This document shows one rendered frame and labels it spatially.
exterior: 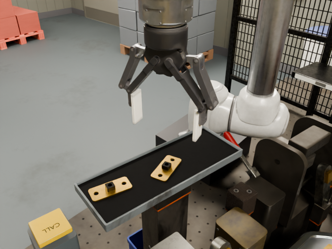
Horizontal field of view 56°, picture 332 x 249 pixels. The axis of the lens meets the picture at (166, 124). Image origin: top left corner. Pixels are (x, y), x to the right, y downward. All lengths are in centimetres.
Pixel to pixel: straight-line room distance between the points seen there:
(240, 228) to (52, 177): 203
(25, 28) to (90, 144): 339
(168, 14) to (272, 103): 77
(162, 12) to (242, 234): 46
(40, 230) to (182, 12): 44
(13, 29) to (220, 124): 482
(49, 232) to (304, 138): 59
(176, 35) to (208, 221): 83
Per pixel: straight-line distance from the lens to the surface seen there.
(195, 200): 127
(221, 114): 124
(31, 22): 589
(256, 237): 70
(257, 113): 120
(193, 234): 116
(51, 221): 63
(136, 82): 60
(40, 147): 293
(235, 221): 71
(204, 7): 432
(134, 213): 61
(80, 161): 265
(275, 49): 111
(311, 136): 83
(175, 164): 70
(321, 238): 85
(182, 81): 55
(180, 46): 53
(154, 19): 51
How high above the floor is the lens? 161
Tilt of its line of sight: 32 degrees down
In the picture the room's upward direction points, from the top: straight up
